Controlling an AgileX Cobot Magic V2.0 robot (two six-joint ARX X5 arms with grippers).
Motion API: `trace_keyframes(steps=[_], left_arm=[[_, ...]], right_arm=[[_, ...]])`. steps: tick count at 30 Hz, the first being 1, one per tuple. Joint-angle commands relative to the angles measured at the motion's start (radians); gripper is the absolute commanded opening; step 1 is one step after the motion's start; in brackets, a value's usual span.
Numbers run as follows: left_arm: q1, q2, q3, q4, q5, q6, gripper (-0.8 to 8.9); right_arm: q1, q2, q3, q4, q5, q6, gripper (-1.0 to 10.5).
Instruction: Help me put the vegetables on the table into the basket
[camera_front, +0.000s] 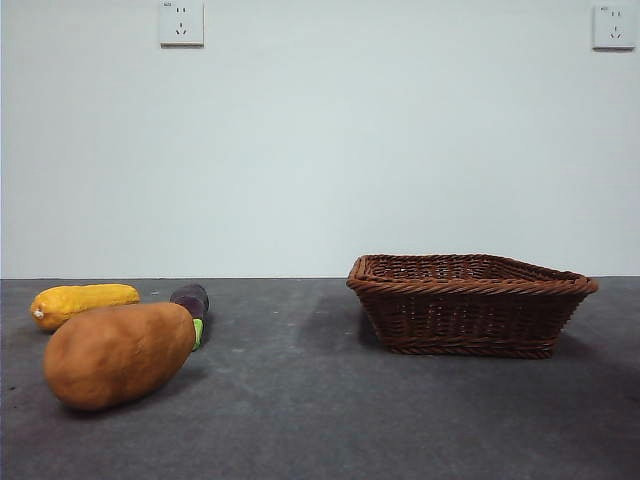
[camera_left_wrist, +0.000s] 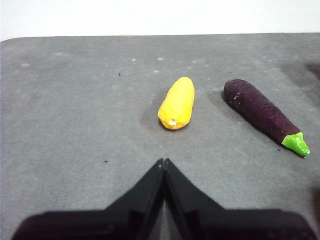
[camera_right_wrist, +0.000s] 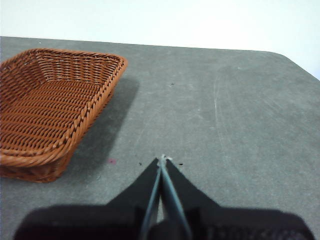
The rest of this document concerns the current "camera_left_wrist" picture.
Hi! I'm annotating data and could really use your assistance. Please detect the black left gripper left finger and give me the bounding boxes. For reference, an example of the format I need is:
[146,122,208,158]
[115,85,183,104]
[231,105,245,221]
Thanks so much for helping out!
[11,158,165,240]

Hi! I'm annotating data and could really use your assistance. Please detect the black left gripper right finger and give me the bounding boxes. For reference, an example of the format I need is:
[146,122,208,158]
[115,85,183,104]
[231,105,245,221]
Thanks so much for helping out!
[163,157,315,240]

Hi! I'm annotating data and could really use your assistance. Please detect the purple eggplant with green stem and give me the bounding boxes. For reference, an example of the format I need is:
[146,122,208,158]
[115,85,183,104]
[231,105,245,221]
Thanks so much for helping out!
[223,78,311,159]

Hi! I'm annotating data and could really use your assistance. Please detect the yellow toy corn cob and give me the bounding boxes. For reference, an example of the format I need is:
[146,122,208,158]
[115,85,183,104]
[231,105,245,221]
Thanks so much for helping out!
[157,76,196,131]

